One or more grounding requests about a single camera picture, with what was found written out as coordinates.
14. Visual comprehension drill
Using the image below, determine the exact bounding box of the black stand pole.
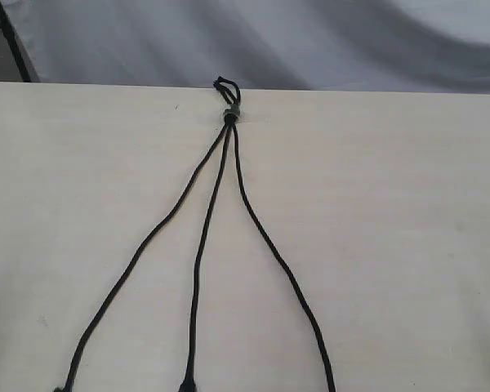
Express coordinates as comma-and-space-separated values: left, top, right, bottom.
0, 3, 33, 82

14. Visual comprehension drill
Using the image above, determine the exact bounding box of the black rope strand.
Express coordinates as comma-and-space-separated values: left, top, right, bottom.
178, 77, 238, 392
55, 75, 234, 392
224, 81, 336, 392

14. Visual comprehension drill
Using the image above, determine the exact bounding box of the grey backdrop cloth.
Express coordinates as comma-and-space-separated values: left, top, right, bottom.
2, 1, 490, 93

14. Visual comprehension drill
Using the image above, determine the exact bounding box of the grey tape around cable bundle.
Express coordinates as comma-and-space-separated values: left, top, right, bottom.
223, 105, 241, 122

